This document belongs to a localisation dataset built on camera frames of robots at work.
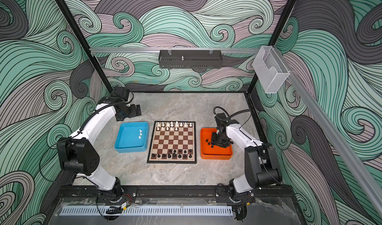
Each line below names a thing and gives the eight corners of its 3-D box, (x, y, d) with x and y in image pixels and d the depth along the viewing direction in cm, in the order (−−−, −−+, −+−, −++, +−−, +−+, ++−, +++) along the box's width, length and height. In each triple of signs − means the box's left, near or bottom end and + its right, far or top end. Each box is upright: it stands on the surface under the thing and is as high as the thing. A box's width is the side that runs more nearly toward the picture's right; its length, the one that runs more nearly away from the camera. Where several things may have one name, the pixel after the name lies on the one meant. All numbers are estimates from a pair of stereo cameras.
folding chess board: (148, 163, 86) (146, 161, 83) (155, 123, 104) (154, 121, 101) (196, 163, 86) (197, 161, 83) (195, 123, 104) (195, 121, 101)
